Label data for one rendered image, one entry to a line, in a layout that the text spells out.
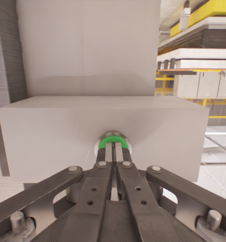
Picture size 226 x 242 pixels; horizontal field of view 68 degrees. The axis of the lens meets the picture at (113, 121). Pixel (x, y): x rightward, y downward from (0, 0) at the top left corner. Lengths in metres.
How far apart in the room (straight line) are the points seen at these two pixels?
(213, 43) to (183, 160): 2.66
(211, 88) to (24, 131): 7.63
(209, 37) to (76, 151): 2.69
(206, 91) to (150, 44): 7.40
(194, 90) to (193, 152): 7.22
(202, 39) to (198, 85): 4.81
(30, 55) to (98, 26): 0.10
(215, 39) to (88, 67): 2.65
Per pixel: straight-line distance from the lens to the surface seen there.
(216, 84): 7.80
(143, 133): 0.16
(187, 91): 7.28
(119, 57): 0.24
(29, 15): 0.27
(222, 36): 2.88
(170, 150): 0.18
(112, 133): 0.16
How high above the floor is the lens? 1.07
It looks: 16 degrees up
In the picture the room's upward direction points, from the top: 180 degrees counter-clockwise
